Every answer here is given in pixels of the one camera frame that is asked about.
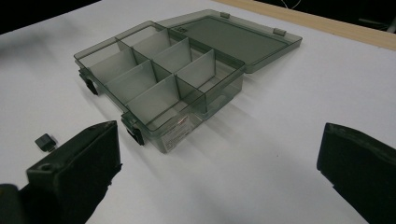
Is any clear grey compartment organizer box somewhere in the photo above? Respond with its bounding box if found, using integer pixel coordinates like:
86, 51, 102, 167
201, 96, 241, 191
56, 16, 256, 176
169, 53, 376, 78
73, 8, 304, 155

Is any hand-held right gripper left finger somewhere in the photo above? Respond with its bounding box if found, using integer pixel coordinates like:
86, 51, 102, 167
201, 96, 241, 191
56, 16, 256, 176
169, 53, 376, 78
19, 120, 122, 224

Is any small black adapter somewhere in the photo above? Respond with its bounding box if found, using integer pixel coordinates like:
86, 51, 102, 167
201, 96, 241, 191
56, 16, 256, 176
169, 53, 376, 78
34, 133, 58, 153

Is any metal stand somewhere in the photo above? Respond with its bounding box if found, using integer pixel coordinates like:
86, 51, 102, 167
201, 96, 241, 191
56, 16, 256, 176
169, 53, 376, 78
358, 13, 396, 34

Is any white cable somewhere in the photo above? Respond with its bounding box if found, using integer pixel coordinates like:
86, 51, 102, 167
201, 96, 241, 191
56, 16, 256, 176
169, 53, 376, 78
279, 0, 303, 9

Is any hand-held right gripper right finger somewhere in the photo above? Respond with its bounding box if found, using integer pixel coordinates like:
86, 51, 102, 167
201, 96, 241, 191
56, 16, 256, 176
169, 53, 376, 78
316, 122, 396, 224

